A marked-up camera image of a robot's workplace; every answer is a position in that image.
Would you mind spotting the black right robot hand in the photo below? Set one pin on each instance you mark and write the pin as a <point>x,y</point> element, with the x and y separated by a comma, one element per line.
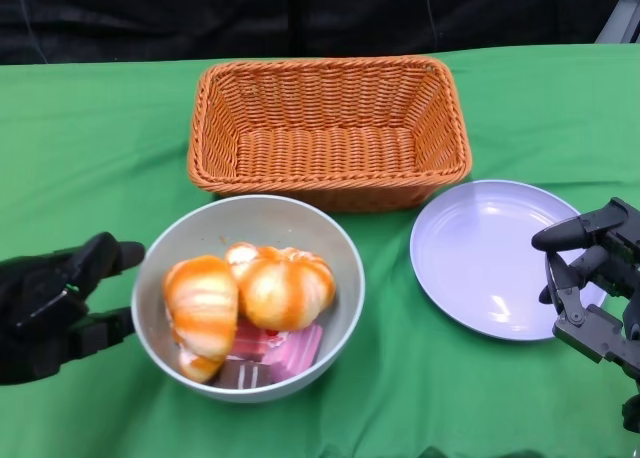
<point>585,228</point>

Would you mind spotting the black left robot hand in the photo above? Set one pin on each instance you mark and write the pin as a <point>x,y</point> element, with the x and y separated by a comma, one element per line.
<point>40,298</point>

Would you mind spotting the orange striped croissant bread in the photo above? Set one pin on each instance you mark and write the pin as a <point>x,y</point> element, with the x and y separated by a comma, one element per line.
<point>200,298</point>
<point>285,293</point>

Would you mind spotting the salmon pink cake slice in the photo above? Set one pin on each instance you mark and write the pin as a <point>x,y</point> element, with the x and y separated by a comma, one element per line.
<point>250,340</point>

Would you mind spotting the brown chocolate cake slice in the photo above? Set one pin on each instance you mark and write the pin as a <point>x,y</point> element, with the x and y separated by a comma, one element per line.
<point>240,375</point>

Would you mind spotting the pale green bowl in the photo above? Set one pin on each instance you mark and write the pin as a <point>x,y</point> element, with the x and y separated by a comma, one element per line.
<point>280,228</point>

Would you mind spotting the pink cake with red cherry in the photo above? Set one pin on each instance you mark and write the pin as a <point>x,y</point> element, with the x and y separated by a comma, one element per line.
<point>295,353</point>

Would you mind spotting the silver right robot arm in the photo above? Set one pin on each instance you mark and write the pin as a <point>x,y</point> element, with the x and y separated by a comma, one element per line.
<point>632,413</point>

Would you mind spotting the lavender plate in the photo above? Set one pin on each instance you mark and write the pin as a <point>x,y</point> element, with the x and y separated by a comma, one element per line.
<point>475,258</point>

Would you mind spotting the orange wicker basket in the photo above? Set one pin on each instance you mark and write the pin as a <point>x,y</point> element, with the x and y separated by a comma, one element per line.
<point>325,148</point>

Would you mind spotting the green tablecloth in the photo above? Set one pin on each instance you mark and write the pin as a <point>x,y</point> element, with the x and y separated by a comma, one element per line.
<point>75,153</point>

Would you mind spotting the black backdrop cloth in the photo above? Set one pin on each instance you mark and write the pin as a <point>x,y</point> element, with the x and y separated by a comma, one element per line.
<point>200,18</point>

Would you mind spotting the grey metal post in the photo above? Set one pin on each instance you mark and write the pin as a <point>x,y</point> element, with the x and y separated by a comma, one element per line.
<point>620,18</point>

